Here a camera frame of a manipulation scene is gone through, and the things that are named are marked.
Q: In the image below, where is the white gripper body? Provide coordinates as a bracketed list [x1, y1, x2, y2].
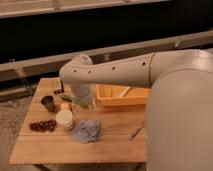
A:
[70, 84, 93, 106]

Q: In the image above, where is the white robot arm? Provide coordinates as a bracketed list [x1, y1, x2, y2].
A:
[59, 49, 213, 171]

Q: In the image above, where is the green chili pepper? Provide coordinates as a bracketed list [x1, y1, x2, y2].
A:
[61, 95, 72, 102]

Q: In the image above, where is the yellow lemon toy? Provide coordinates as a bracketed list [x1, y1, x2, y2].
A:
[60, 103, 72, 111]

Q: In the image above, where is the brown chocolate bar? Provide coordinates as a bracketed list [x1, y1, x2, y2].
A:
[53, 78, 64, 94]

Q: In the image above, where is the dark metal cup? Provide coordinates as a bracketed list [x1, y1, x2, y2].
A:
[41, 95, 55, 112]

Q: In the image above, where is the blue crumpled cloth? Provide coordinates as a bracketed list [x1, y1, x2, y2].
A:
[71, 119, 100, 143]

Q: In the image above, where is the bunch of red grapes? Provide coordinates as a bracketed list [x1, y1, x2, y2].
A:
[29, 119, 57, 132]

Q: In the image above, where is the metal fork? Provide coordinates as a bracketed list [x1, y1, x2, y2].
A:
[129, 122, 144, 140]

